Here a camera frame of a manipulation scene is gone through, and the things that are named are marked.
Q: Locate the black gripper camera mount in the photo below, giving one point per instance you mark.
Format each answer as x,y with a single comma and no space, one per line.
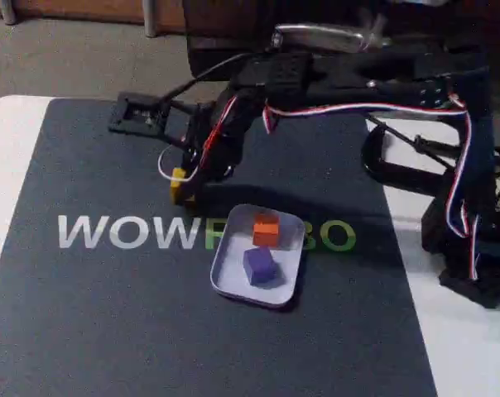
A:
138,113

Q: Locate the black C-clamp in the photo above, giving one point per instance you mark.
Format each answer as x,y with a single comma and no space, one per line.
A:
376,159

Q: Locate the chrome office chair base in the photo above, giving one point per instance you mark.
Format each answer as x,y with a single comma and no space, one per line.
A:
316,35

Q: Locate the black desk mat with logo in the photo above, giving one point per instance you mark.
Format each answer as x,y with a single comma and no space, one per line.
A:
109,310

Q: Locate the brown wooden furniture panel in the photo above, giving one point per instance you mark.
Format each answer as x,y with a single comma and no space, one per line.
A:
76,8

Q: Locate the grey furniture leg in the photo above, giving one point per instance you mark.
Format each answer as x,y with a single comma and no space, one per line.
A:
150,18
8,10

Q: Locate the black box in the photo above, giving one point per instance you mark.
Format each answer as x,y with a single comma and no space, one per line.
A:
217,25

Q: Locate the orange cube block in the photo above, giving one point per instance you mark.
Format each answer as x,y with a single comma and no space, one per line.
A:
266,235

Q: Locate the pale lavender rectangular tray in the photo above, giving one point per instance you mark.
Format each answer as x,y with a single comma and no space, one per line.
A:
229,269

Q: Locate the yellow cube block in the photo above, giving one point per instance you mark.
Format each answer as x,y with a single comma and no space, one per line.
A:
176,182

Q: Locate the purple cube block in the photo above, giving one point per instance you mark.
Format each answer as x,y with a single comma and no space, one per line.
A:
258,266

